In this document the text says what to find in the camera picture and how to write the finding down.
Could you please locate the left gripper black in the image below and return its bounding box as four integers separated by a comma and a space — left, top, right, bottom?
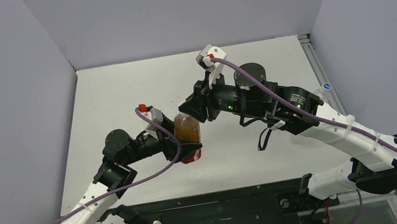
117, 108, 204, 170

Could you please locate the tea bottle red label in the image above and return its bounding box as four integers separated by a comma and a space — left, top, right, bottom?
174, 112, 202, 164

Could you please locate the blue white bottle cap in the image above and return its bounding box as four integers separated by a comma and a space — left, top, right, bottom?
322, 83, 332, 91

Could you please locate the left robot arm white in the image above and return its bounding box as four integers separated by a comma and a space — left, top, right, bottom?
55, 109, 202, 224

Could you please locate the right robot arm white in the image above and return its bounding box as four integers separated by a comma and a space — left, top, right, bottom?
178, 62, 397, 207

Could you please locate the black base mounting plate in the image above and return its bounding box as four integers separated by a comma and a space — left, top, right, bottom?
78, 166, 371, 224

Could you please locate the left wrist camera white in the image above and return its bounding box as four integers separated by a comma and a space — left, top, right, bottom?
138, 104, 163, 140

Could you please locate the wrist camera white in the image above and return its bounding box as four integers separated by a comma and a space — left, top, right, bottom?
138, 104, 163, 140
196, 44, 227, 89

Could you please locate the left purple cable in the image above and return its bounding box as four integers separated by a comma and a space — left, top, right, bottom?
0, 101, 195, 224

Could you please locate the purple cable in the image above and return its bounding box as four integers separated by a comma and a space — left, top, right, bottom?
210, 27, 397, 224
0, 101, 195, 224

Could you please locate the black cable loop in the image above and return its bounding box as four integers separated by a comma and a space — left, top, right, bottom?
237, 109, 289, 155

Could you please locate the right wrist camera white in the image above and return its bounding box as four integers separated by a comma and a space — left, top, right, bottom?
196, 44, 227, 89

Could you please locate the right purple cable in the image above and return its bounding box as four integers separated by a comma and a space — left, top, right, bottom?
210, 27, 397, 224

